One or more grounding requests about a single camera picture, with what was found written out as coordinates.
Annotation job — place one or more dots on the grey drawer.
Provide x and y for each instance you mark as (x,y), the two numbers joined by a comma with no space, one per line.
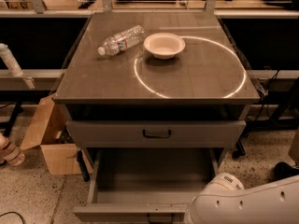
(146,185)
(154,134)

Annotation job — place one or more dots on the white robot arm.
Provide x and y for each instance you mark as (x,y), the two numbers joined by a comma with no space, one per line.
(224,200)

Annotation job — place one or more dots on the grey drawer cabinet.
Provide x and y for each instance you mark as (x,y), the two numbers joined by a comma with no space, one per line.
(205,82)

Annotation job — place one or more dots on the grey top drawer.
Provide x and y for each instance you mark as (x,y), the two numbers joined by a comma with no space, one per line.
(154,134)

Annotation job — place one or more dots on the white paper bowl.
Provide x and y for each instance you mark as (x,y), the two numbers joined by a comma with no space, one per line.
(164,45)

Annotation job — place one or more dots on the clear plastic water bottle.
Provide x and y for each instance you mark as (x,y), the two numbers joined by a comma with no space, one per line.
(122,41)

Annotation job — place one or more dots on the black cabinet caster wheel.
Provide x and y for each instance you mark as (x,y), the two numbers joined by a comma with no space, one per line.
(239,150)

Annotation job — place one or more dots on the cardboard box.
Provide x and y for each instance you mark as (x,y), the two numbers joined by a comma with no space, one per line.
(45,131)

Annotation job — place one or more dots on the white tube at left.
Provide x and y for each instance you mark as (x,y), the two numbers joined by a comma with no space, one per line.
(13,66)

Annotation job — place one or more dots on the bottle at left edge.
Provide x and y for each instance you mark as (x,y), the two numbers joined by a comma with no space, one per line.
(10,152)

